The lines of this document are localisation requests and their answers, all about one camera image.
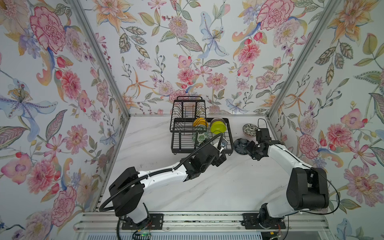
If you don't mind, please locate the dark blue patterned bowl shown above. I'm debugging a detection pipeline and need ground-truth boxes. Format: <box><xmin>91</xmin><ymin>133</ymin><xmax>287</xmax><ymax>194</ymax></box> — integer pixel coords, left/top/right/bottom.
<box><xmin>233</xmin><ymin>138</ymin><xmax>250</xmax><ymax>155</ymax></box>

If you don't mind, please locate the green leaf pattern bowl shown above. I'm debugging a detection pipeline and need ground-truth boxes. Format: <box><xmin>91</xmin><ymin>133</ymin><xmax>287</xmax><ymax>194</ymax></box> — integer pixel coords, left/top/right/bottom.
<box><xmin>196</xmin><ymin>133</ymin><xmax>211</xmax><ymax>145</ymax></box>

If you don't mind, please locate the lime green plastic bowl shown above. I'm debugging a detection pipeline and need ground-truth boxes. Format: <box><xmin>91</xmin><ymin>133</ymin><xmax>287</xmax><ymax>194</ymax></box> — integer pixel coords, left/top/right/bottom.
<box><xmin>210</xmin><ymin>122</ymin><xmax>227</xmax><ymax>135</ymax></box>

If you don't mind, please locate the black wire dish rack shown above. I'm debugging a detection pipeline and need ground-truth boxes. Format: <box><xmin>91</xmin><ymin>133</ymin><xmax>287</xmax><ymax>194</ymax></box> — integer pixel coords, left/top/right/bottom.
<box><xmin>170</xmin><ymin>96</ymin><xmax>234</xmax><ymax>155</ymax></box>

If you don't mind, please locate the yellow plastic bowl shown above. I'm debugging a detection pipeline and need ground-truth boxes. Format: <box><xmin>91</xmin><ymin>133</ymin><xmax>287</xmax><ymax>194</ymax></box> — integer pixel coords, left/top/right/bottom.
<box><xmin>193</xmin><ymin>117</ymin><xmax>208</xmax><ymax>128</ymax></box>

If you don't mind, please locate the pink striped ceramic bowl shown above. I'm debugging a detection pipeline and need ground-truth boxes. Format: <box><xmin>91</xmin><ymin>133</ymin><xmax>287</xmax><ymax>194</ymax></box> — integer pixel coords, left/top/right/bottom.
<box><xmin>210</xmin><ymin>117</ymin><xmax>225</xmax><ymax>123</ymax></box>

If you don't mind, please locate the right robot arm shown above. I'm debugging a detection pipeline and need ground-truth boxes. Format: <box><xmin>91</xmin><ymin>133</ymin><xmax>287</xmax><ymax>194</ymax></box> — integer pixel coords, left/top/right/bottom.
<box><xmin>246</xmin><ymin>141</ymin><xmax>329</xmax><ymax>225</ymax></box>

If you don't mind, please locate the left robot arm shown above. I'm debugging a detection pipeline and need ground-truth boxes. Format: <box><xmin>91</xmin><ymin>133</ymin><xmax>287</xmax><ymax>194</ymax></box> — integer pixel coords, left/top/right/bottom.
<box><xmin>99</xmin><ymin>133</ymin><xmax>228</xmax><ymax>226</ymax></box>

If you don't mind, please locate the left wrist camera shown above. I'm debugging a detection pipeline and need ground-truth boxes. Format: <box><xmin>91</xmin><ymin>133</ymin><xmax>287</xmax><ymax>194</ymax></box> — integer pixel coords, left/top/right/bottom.
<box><xmin>217</xmin><ymin>138</ymin><xmax>228</xmax><ymax>153</ymax></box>

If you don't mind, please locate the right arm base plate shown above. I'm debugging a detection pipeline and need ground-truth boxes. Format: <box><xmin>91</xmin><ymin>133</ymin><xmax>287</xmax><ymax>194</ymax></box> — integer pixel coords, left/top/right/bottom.
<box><xmin>241</xmin><ymin>213</ymin><xmax>287</xmax><ymax>231</ymax></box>

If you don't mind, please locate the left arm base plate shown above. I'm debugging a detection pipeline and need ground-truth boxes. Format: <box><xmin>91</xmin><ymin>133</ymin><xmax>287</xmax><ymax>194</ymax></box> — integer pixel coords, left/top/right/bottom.
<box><xmin>122</xmin><ymin>214</ymin><xmax>164</xmax><ymax>231</ymax></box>

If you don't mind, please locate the aluminium mounting rail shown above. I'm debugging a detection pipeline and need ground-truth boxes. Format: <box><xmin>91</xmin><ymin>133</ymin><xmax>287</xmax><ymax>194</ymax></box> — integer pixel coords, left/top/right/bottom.
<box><xmin>74</xmin><ymin>212</ymin><xmax>330</xmax><ymax>233</ymax></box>

